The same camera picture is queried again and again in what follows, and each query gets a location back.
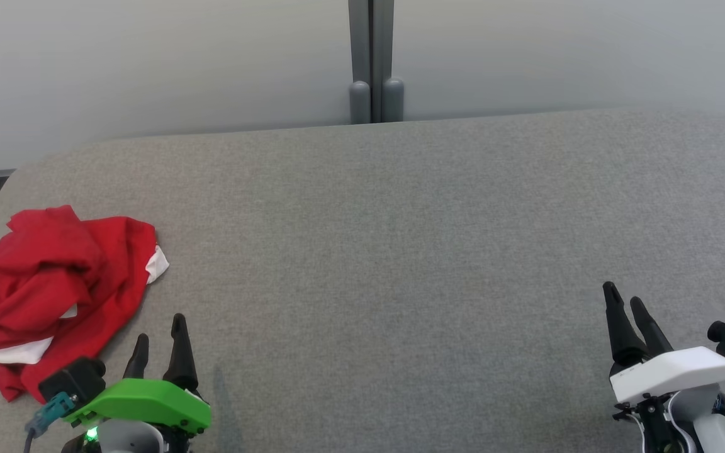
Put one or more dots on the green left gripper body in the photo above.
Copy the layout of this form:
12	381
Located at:
142	401

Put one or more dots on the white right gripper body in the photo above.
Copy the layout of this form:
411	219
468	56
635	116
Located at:
677	371

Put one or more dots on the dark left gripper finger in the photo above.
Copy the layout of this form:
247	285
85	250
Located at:
180	355
138	358

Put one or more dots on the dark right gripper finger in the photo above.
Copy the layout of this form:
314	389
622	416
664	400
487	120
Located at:
651	333
620	333

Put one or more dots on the red Bulls basketball jersey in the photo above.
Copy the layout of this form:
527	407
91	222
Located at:
120	264

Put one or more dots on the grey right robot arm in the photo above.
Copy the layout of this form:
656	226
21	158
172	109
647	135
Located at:
696	425

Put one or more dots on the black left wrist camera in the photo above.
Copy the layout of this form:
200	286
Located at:
76	377

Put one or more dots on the grey partition post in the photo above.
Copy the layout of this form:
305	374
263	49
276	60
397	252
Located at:
372	63

